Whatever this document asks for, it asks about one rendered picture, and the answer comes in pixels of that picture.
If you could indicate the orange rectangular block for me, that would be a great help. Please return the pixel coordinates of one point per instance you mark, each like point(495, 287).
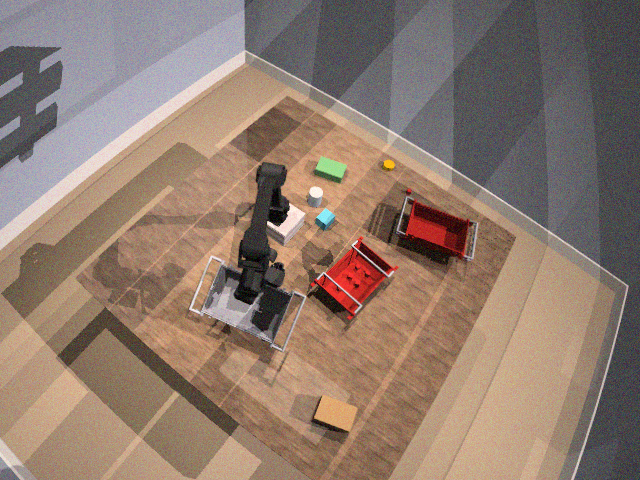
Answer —
point(334, 413)

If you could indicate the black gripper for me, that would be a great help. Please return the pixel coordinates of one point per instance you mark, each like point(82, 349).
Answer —
point(250, 300)

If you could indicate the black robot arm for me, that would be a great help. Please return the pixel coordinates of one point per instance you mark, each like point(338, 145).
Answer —
point(273, 207)

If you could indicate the green block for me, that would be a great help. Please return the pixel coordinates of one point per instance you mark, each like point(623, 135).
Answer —
point(330, 169)

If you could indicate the teal cube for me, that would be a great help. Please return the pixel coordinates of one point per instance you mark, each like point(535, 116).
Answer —
point(325, 219)

